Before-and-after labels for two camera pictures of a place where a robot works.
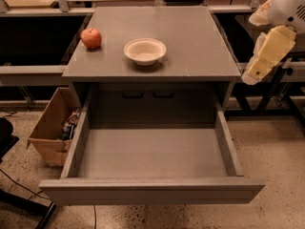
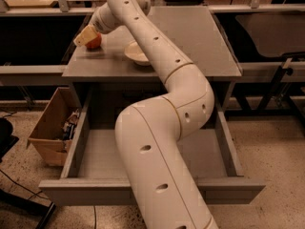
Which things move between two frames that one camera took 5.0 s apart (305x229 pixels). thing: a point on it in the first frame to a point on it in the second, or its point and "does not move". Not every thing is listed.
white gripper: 287,8 to 99,25
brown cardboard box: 52,135 does not move
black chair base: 7,140 does not move
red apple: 91,37 does not move
